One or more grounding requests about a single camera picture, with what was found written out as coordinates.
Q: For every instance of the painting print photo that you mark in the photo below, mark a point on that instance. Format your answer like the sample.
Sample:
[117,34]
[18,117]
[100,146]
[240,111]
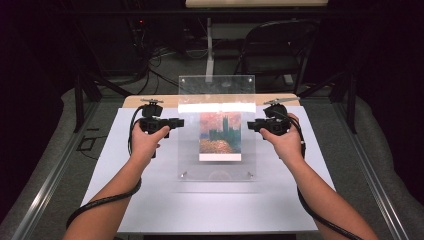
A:
[220,136]

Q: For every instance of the aluminium rail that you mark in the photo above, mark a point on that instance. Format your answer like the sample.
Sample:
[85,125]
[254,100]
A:
[370,173]
[50,180]

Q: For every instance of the black metal stand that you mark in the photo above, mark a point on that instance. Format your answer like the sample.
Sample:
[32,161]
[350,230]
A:
[79,100]
[350,100]

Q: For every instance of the wooden table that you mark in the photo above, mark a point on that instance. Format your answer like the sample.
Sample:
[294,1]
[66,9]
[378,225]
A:
[136,100]

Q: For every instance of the clear acrylic photo frame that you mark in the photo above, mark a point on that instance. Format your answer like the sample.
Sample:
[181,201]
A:
[190,146]

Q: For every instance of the dark equipment with red light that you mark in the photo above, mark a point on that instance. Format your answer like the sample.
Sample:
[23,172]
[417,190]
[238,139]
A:
[140,30]

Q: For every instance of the white board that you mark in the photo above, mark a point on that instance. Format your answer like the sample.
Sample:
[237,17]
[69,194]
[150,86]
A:
[213,206]

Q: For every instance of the person's left hand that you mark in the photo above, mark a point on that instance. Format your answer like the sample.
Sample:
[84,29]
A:
[145,145]

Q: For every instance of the person's right hand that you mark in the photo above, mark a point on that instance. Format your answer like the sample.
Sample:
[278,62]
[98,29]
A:
[288,146]

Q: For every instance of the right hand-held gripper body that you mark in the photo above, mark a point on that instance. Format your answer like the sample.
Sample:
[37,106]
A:
[275,125]

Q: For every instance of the light desk top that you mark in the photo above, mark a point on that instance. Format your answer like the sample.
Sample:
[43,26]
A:
[256,3]

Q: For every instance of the black folding chair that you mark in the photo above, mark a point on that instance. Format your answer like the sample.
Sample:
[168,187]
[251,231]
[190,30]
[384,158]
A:
[283,46]

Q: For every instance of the white desk leg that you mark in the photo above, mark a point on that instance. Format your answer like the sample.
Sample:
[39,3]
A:
[209,46]

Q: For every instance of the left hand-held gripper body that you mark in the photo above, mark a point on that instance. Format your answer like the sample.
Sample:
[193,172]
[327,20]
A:
[151,124]

